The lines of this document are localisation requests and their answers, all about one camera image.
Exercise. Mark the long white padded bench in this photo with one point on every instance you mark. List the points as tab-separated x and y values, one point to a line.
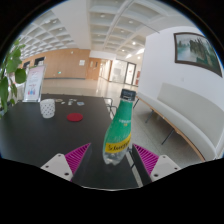
190	113

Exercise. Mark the black metal chair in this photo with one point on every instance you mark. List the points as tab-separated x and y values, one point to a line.
111	107

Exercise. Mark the flat round red coaster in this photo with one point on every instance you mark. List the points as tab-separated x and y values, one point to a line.
75	117

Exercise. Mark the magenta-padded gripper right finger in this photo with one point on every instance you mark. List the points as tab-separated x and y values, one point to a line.
146	158

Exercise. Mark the dark framed landscape painting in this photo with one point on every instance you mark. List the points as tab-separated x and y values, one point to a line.
196	51

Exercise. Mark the dark framed glass door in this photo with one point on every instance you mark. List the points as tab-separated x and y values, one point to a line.
130	73

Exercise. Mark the white dotted mug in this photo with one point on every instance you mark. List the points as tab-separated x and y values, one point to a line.
47	108

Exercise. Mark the clear acrylic sign stand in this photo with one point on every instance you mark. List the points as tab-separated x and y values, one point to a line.
34	83

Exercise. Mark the green drink bottle black cap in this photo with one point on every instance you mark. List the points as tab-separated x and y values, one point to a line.
119	130

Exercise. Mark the recessed ceiling lights group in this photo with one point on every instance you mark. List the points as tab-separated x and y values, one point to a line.
102	15

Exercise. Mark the green leafy potted plant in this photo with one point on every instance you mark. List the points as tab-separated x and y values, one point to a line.
11	65

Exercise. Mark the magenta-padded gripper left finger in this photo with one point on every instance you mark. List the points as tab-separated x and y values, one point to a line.
77	156

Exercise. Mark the round colourful badge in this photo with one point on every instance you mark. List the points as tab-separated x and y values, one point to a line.
80	103
59	100
71	102

